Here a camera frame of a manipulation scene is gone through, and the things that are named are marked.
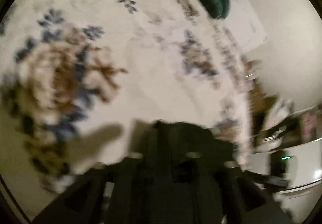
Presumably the floral quilt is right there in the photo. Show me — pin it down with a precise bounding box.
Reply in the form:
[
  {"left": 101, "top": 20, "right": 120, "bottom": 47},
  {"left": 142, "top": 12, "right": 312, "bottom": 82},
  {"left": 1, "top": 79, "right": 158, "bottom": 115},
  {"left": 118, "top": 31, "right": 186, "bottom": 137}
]
[{"left": 0, "top": 0, "right": 254, "bottom": 194}]

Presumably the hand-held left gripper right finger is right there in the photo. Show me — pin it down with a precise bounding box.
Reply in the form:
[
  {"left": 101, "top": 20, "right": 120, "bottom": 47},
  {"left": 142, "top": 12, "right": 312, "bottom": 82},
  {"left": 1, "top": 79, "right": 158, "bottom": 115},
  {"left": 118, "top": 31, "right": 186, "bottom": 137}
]
[{"left": 191, "top": 154, "right": 292, "bottom": 224}]

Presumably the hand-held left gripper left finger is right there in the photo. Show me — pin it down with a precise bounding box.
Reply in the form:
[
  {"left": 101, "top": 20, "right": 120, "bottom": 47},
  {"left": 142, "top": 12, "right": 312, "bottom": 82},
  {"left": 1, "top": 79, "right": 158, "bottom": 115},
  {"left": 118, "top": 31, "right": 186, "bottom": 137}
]
[{"left": 33, "top": 126, "right": 158, "bottom": 224}]

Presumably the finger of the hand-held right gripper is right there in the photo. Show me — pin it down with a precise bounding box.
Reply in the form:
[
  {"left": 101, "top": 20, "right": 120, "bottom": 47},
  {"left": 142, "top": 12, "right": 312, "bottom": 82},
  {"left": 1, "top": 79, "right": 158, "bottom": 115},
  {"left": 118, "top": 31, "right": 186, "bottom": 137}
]
[{"left": 240, "top": 169, "right": 290, "bottom": 188}]

